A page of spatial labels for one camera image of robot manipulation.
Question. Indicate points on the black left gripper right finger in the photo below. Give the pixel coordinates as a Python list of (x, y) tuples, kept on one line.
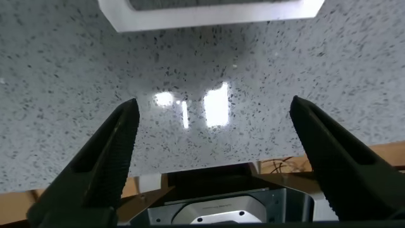
[(348, 180)]

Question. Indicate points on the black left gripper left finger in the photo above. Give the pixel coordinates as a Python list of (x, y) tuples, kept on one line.
[(95, 177)]

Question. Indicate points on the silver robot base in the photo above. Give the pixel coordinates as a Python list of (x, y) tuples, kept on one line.
[(221, 210)]

